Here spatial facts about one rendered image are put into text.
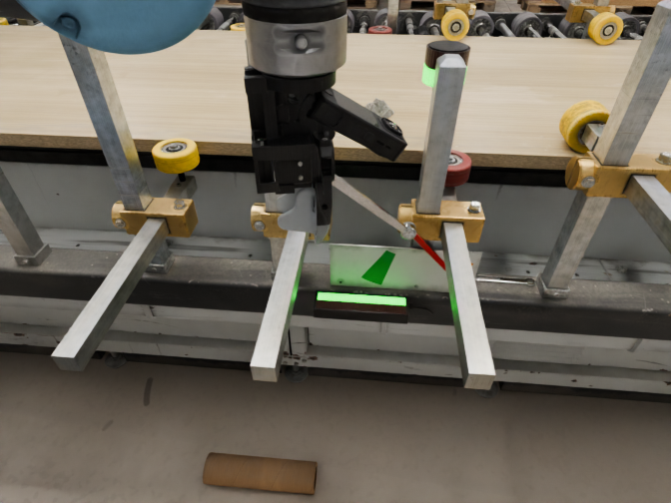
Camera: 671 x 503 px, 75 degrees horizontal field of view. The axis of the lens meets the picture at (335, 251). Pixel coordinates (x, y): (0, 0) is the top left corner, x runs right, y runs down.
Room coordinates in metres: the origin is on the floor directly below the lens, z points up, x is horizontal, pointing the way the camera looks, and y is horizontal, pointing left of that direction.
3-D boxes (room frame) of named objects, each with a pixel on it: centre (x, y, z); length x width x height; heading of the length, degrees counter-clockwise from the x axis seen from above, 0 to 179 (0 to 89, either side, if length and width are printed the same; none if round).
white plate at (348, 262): (0.57, -0.12, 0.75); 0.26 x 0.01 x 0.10; 85
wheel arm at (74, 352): (0.54, 0.32, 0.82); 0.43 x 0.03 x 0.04; 175
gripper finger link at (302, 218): (0.41, 0.04, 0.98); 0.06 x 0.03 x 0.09; 98
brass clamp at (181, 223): (0.63, 0.32, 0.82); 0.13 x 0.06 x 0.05; 85
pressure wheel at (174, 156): (0.73, 0.30, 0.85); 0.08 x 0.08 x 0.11
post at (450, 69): (0.59, -0.15, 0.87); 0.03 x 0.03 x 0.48; 85
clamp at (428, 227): (0.59, -0.17, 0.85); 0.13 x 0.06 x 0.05; 85
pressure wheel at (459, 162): (0.69, -0.20, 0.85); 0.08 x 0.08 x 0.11
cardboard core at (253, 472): (0.51, 0.20, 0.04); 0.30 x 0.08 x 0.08; 85
